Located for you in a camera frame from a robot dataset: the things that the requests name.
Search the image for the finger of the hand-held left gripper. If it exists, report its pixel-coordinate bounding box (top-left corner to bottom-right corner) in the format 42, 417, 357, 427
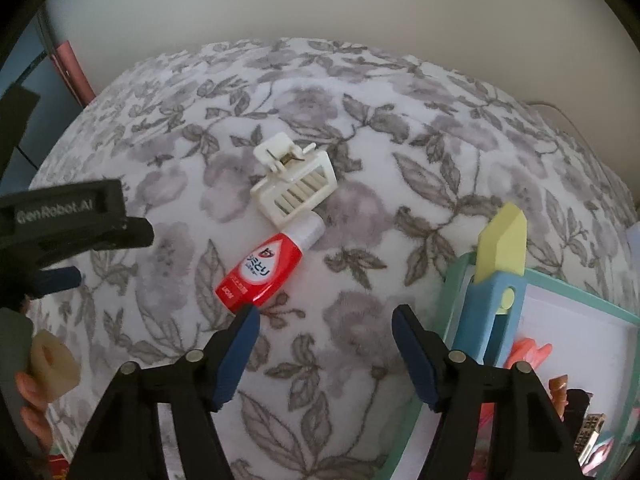
106, 217, 155, 251
27, 266, 82, 297

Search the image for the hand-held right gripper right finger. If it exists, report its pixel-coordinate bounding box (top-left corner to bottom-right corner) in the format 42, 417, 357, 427
391, 304, 588, 480

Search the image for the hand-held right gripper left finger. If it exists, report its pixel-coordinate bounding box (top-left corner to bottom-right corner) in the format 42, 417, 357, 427
65, 305, 261, 480

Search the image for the red squeeze bottle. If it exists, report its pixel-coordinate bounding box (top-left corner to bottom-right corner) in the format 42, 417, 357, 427
215, 212, 325, 317

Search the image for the yellow eraser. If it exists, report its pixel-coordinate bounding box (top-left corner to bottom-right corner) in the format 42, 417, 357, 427
452, 203, 527, 366

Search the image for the white hair claw clip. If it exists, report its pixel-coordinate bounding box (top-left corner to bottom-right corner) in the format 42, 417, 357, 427
251, 132, 337, 228

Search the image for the teal shallow cardboard tray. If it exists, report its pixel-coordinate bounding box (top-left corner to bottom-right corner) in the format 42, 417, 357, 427
377, 252, 640, 480

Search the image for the black box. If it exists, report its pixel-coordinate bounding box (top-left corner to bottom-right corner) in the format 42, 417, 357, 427
567, 389, 593, 428

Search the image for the gold patterned slim box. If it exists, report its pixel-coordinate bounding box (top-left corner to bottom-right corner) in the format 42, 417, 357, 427
575, 412, 607, 466

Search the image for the person's left hand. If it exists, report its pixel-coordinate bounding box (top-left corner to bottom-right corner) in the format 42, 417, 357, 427
12, 370, 56, 456

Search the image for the dark glass panel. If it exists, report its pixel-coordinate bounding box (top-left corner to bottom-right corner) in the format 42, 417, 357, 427
0, 20, 83, 186

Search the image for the pink board edge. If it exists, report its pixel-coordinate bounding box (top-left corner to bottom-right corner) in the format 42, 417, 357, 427
52, 40, 97, 108

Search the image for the grey floral blanket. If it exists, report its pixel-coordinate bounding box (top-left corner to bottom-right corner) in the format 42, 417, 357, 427
27, 37, 633, 480

